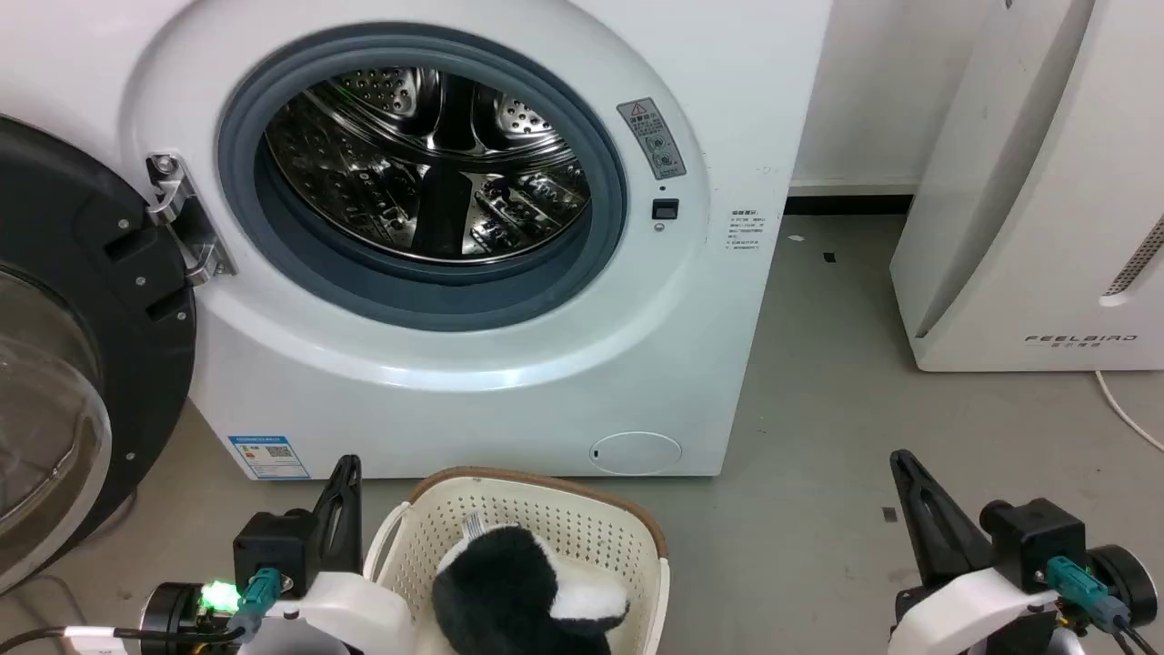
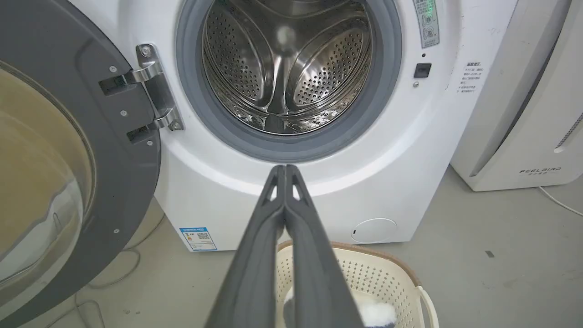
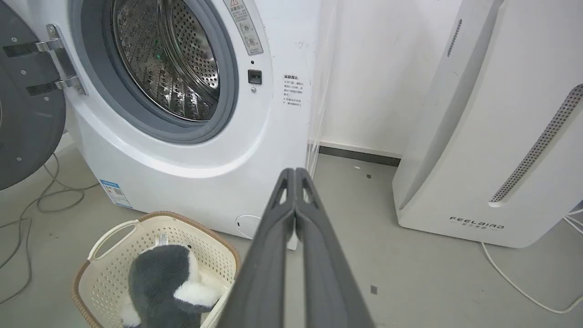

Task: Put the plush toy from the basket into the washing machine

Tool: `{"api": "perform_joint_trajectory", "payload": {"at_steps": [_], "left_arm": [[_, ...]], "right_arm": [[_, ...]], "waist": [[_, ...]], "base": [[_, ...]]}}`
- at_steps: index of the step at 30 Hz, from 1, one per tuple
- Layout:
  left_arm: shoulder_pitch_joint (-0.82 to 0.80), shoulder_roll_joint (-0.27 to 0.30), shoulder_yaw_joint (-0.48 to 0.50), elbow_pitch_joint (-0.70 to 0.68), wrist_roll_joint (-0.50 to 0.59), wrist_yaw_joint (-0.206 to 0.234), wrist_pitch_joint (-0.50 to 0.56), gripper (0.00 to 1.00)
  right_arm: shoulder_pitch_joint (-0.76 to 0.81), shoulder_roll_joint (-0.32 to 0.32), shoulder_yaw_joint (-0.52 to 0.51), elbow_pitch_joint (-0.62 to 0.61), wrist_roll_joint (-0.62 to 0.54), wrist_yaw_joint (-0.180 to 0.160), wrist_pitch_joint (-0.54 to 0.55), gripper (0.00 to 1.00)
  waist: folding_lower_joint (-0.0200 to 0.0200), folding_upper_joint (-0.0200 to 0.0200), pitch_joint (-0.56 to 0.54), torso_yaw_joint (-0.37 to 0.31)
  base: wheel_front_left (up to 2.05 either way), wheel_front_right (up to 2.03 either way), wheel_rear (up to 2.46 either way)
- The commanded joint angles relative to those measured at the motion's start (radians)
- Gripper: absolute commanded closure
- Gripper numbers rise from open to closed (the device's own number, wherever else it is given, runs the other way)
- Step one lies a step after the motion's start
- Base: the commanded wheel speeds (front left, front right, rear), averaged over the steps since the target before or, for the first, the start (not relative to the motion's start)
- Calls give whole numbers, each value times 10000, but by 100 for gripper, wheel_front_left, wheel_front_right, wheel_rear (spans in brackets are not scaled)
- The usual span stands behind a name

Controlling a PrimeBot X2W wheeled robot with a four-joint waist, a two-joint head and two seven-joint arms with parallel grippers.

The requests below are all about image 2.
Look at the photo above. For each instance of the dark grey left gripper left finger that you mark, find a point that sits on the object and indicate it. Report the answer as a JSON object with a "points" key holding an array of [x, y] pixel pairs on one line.
{"points": [[255, 269]]}

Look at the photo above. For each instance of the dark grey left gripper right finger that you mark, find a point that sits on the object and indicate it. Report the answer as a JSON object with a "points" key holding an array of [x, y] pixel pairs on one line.
{"points": [[314, 269]]}

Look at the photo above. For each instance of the cream perforated laundry basket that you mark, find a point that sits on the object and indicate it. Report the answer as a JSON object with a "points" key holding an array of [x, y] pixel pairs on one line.
{"points": [[382, 282]]}

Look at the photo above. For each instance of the white cloth in basket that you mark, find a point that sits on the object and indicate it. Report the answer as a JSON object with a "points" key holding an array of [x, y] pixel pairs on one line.
{"points": [[378, 312]]}

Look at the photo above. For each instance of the white front-load washing machine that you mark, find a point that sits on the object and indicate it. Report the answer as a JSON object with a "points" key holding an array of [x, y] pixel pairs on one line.
{"points": [[391, 150]]}

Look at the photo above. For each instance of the grey washing machine door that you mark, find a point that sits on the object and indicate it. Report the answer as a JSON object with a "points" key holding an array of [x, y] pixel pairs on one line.
{"points": [[68, 150]]}

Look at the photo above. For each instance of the white air purifier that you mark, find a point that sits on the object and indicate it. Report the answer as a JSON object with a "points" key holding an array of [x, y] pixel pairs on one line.
{"points": [[524, 100]]}

